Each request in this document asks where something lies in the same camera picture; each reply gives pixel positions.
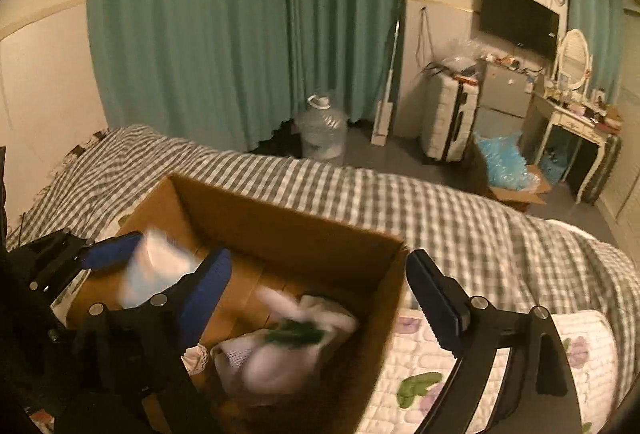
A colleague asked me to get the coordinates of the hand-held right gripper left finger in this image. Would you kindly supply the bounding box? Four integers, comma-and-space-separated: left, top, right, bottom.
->
70, 248, 232, 434

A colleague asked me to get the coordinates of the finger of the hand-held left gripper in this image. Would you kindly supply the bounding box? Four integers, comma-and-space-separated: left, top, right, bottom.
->
7, 229, 145, 295

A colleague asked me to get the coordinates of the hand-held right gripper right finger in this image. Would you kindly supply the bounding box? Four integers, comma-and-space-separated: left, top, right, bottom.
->
406, 249, 584, 434

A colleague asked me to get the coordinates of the white and light blue cloth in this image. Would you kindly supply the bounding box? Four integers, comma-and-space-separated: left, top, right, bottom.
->
122, 228, 202, 309

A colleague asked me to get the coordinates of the brown cardboard box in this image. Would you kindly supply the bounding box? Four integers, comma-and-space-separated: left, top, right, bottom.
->
65, 173, 409, 434

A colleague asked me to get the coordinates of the white cloth with green print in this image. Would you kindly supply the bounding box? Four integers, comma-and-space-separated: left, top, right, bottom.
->
212, 288, 362, 397

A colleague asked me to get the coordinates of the white floral quilt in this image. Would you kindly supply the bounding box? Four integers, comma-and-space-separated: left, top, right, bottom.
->
354, 308, 622, 434

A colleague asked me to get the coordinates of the white lace trimmed cloth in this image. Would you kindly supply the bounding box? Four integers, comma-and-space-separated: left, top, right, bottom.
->
182, 343, 212, 376

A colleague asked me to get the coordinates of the grey checkered bed blanket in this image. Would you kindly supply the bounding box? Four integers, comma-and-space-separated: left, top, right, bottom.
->
7, 124, 640, 367

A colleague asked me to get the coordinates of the open cardboard box with bags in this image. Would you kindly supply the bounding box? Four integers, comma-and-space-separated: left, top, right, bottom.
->
472, 138, 554, 215

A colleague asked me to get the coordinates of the pile of blue plastic bags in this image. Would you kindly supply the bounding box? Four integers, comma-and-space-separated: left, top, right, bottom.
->
474, 131, 542, 195

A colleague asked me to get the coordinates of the white ribbed suitcase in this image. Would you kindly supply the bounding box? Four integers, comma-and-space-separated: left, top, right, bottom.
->
419, 72, 482, 165

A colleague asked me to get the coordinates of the clear plastic water jug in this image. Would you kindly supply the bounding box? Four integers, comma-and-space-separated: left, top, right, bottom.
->
294, 91, 350, 165

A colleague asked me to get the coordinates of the white flat mop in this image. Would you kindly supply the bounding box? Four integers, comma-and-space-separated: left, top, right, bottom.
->
370, 0, 404, 147

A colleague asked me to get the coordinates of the grey mini fridge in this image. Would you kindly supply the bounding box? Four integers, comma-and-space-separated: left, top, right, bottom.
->
472, 61, 534, 141

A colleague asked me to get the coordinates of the white dressing table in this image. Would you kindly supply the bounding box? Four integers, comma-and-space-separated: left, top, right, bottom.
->
529, 88, 617, 205

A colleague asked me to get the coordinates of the wide green curtain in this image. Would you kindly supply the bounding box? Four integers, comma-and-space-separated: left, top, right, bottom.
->
85, 0, 409, 153

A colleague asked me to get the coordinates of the clear plastic bag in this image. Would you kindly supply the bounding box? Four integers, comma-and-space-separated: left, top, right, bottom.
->
439, 38, 487, 75

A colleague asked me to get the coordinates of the white oval vanity mirror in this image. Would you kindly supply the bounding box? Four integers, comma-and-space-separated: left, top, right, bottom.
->
552, 28, 594, 92

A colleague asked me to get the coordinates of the black hanging cable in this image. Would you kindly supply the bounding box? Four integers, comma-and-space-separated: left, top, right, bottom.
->
421, 6, 437, 67

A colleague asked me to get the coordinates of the black wall television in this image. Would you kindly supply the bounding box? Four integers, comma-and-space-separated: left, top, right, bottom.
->
480, 0, 561, 62

